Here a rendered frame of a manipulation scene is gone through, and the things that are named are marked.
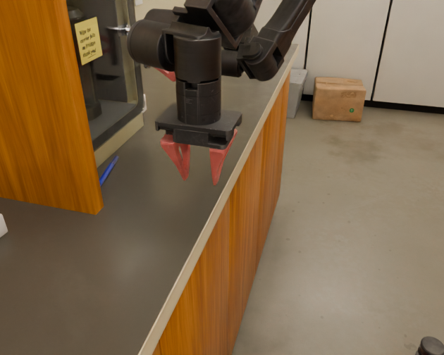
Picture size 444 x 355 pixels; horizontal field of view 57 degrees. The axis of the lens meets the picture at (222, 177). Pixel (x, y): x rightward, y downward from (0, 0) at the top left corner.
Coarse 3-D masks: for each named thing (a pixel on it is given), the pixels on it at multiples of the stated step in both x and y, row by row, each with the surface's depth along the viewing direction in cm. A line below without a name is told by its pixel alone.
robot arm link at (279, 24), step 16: (288, 0) 87; (304, 0) 86; (272, 16) 87; (288, 16) 86; (304, 16) 88; (272, 32) 85; (288, 32) 86; (272, 48) 84; (288, 48) 88; (256, 64) 84; (272, 64) 86
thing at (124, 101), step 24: (72, 0) 73; (96, 0) 80; (120, 0) 89; (72, 24) 74; (120, 24) 90; (120, 48) 91; (96, 72) 84; (120, 72) 93; (96, 96) 85; (120, 96) 95; (96, 120) 86; (120, 120) 96; (96, 144) 88
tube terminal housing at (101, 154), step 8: (136, 120) 107; (128, 128) 103; (136, 128) 108; (120, 136) 100; (128, 136) 104; (104, 144) 93; (112, 144) 97; (120, 144) 100; (96, 152) 90; (104, 152) 94; (112, 152) 97; (96, 160) 91; (104, 160) 94
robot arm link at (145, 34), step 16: (192, 0) 47; (208, 0) 45; (160, 16) 52; (176, 16) 50; (192, 16) 49; (208, 16) 47; (128, 32) 52; (144, 32) 51; (160, 32) 49; (224, 32) 49; (128, 48) 53; (144, 48) 51; (160, 48) 50; (144, 64) 54; (160, 64) 51
